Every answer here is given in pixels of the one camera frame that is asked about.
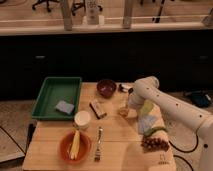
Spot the white paper cup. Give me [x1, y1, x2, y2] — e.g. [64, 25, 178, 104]
[74, 111, 91, 129]

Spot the dark teal bag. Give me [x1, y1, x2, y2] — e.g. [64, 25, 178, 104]
[185, 91, 212, 108]

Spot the green plastic tray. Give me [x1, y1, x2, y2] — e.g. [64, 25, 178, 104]
[32, 77, 82, 121]

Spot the green cucumber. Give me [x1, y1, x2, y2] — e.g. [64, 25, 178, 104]
[143, 126, 168, 137]

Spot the yellow corn cob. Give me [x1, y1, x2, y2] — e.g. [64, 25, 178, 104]
[70, 130, 80, 160]

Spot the blue sponge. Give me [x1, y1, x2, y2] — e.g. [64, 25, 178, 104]
[55, 101, 75, 114]

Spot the black office chair base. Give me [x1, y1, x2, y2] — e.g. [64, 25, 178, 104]
[32, 0, 60, 13]

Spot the black floor cable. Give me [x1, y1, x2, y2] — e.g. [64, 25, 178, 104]
[168, 134, 200, 154]

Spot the bunch of dark grapes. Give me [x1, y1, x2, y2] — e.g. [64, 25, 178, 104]
[141, 137, 169, 152]

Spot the white bottle on shelf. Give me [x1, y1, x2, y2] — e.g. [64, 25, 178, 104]
[84, 0, 103, 25]

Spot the dark red bowl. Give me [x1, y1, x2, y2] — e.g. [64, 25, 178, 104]
[96, 79, 117, 98]

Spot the silver fork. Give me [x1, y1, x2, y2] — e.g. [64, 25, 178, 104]
[94, 127, 103, 162]

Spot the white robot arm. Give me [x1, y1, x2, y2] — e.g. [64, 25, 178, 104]
[127, 76, 213, 171]

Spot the light blue cloth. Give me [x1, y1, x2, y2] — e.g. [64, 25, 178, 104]
[138, 115, 157, 134]

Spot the green plastic cup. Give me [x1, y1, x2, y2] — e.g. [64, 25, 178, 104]
[140, 100, 154, 116]

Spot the orange bowl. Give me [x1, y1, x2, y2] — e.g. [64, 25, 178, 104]
[59, 131, 91, 165]

